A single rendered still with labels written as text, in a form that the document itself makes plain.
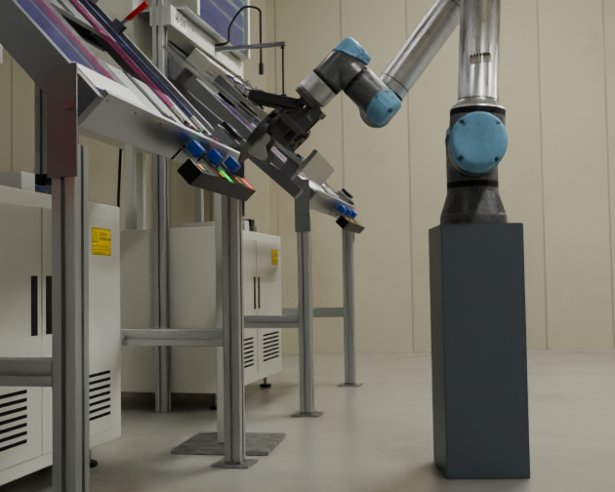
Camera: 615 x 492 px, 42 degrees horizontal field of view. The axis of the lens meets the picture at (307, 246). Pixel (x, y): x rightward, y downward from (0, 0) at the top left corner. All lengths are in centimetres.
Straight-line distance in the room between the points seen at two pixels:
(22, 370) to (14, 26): 54
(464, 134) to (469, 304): 37
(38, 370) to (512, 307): 101
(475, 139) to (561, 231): 342
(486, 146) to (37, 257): 94
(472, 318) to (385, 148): 322
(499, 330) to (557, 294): 328
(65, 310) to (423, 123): 392
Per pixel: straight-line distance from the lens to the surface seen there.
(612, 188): 522
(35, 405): 172
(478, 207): 182
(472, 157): 170
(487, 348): 180
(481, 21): 178
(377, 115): 175
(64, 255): 126
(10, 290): 164
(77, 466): 127
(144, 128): 147
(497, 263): 180
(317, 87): 177
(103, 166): 505
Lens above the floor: 43
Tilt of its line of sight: 3 degrees up
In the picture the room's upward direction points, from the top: 1 degrees counter-clockwise
